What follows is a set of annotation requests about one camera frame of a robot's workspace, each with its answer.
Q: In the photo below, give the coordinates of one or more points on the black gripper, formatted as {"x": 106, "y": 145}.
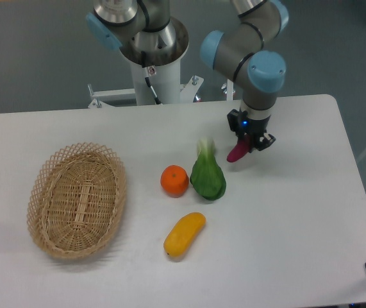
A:
{"x": 257, "y": 128}

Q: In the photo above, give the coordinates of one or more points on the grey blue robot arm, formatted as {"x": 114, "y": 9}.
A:
{"x": 239, "y": 56}

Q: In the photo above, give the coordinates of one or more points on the green bok choy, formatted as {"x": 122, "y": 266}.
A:
{"x": 207, "y": 177}

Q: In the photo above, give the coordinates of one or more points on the orange tangerine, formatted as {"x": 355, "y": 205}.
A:
{"x": 174, "y": 180}

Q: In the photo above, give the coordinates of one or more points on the yellow mango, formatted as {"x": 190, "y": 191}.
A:
{"x": 182, "y": 235}

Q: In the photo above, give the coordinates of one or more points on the woven wicker basket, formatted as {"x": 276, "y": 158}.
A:
{"x": 77, "y": 201}

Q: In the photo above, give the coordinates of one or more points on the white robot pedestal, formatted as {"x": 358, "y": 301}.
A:
{"x": 155, "y": 62}

